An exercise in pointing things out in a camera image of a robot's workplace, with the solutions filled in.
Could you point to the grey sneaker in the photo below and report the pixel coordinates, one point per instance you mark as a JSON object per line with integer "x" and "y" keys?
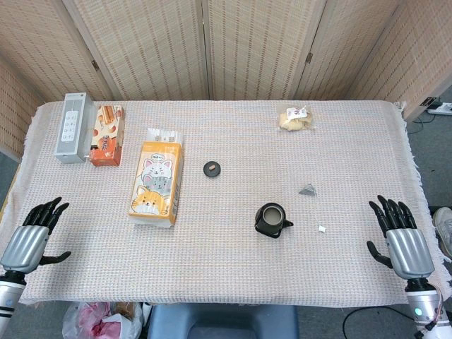
{"x": 444, "y": 226}

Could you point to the cat print tissue pack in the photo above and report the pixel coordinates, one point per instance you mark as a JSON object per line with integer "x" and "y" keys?
{"x": 155, "y": 183}

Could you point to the clear bag of cookies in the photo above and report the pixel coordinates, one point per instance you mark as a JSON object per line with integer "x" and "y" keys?
{"x": 295, "y": 121}

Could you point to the orange snack box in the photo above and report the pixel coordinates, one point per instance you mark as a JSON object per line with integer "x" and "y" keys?
{"x": 106, "y": 144}

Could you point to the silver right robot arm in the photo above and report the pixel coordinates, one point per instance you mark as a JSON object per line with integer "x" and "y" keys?
{"x": 423, "y": 307}

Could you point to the black teapot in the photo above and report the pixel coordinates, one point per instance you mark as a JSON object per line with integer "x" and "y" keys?
{"x": 270, "y": 229}

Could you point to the white power strip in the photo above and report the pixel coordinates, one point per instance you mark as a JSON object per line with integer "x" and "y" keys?
{"x": 441, "y": 107}

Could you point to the brass screen hinge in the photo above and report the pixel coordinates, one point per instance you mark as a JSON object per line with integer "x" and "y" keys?
{"x": 94, "y": 65}
{"x": 309, "y": 57}

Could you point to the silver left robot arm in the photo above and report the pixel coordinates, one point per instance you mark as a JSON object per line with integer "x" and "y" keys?
{"x": 8, "y": 296}

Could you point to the plastic bag with pink contents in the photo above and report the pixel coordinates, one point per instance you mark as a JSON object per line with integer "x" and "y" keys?
{"x": 95, "y": 321}

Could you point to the black teapot lid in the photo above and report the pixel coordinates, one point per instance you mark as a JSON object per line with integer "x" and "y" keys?
{"x": 212, "y": 173}

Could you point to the woven pink white tablecloth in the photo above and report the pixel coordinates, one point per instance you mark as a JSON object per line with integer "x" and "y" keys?
{"x": 226, "y": 265}

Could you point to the grey power strip box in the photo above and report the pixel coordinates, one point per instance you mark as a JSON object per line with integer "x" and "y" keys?
{"x": 70, "y": 127}

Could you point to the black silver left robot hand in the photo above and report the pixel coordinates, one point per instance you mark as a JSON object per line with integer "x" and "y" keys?
{"x": 24, "y": 243}

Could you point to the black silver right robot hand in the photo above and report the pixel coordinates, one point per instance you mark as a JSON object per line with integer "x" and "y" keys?
{"x": 409, "y": 250}

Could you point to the woven folding screen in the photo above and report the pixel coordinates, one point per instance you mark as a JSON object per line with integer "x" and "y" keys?
{"x": 159, "y": 46}

